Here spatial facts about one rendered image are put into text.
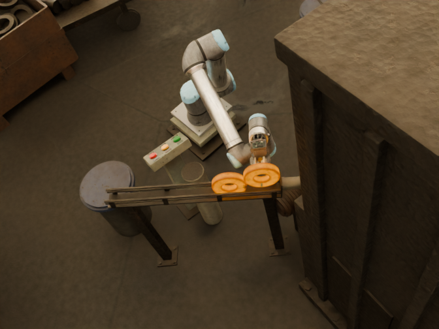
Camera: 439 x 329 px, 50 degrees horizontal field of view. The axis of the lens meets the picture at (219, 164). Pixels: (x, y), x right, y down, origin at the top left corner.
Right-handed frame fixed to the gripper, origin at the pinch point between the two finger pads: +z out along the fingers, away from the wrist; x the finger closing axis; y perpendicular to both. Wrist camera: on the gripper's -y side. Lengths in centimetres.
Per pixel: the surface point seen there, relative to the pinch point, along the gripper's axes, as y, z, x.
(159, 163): -12, -30, -52
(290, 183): -9.2, -1.4, 11.9
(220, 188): -6.8, -0.4, -18.9
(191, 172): -20, -29, -38
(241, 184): -5.5, 0.0, -9.3
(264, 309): -85, 12, -9
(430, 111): 79, 78, 39
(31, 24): 22, -160, -154
